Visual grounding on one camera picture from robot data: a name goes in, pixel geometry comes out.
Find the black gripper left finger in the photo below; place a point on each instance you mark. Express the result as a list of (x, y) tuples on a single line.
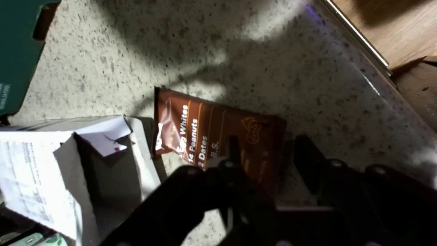
[(176, 207)]

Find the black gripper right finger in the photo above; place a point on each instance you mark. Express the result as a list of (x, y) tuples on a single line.
[(374, 207)]

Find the brown RXBAR packet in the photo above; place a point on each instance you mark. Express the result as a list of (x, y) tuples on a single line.
[(198, 130)]

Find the white RXBAR box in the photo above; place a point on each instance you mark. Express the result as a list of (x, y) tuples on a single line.
[(76, 177)]

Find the green carton box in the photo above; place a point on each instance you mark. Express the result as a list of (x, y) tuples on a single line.
[(23, 26)]

